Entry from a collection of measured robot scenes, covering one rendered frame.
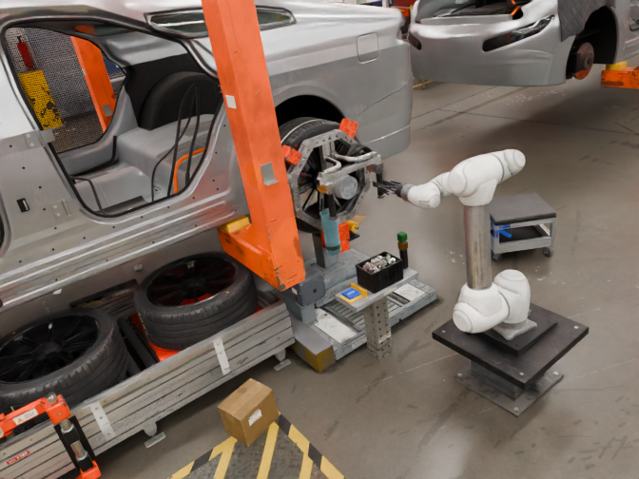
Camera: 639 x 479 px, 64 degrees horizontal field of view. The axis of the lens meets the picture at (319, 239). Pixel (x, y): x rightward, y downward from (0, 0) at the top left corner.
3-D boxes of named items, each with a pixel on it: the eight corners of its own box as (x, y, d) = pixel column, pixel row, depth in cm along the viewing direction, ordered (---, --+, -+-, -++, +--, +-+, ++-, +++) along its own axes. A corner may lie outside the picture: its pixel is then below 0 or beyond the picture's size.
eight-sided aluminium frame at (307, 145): (367, 206, 319) (357, 121, 294) (374, 209, 314) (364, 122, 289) (295, 239, 293) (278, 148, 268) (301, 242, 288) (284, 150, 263)
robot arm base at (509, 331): (544, 324, 235) (546, 314, 233) (508, 340, 227) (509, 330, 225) (514, 305, 250) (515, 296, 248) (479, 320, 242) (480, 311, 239)
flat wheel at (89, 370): (42, 454, 217) (18, 414, 206) (-34, 408, 251) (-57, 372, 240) (156, 356, 265) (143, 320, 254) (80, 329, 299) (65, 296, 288)
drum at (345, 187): (337, 187, 300) (334, 164, 294) (360, 195, 284) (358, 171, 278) (318, 195, 294) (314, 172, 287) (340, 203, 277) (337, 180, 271)
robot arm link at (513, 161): (493, 153, 217) (470, 161, 212) (525, 139, 201) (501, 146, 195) (503, 182, 217) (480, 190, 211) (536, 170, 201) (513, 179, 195)
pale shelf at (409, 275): (396, 266, 281) (396, 261, 280) (418, 277, 268) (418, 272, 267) (335, 299, 261) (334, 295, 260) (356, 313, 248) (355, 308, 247)
